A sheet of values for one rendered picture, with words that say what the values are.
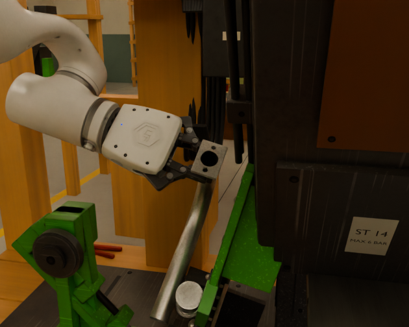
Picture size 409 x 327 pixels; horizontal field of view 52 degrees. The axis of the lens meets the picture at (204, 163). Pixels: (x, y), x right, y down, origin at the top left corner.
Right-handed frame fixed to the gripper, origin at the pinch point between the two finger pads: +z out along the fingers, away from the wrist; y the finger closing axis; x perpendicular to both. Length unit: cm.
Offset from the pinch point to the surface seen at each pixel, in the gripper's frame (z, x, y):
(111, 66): -401, 895, 553
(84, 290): -10.8, 9.7, -23.0
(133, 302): -5.5, 31.4, -21.0
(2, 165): -49, 38, -2
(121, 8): -409, 790, 661
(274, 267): 13.9, -4.8, -12.5
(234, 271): 9.2, -2.8, -14.4
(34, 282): -29, 42, -24
